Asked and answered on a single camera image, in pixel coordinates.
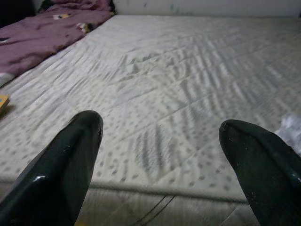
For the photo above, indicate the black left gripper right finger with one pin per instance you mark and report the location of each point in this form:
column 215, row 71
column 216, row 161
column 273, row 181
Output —
column 265, row 179

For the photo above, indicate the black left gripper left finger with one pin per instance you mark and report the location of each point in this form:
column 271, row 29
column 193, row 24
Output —
column 51, row 179

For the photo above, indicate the white paper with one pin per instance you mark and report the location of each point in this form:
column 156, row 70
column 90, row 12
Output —
column 291, row 131

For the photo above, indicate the yellow blue picture book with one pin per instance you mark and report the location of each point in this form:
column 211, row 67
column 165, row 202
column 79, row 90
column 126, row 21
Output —
column 2, row 104

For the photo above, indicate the white quilted mattress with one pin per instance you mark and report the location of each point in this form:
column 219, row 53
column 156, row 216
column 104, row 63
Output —
column 164, row 94

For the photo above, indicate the purple cartoon print quilt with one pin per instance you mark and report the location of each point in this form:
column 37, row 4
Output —
column 35, row 40

